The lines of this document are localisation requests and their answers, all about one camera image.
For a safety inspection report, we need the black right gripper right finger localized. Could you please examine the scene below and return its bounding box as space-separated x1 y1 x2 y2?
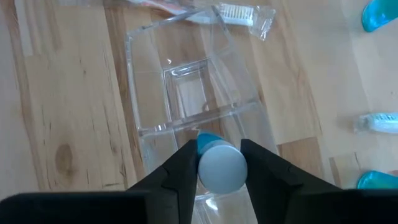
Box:
240 138 398 224

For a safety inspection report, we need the orange toothbrush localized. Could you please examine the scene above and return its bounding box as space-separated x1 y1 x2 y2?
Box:
127 0 277 41

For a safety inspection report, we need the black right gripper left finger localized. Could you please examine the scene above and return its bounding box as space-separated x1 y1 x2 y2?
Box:
0 139 200 224

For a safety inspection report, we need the clear acrylic organizer box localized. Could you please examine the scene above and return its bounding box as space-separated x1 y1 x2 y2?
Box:
124 5 279 224

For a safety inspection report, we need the blue toothbrush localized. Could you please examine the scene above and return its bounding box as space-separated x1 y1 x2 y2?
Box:
353 112 398 135

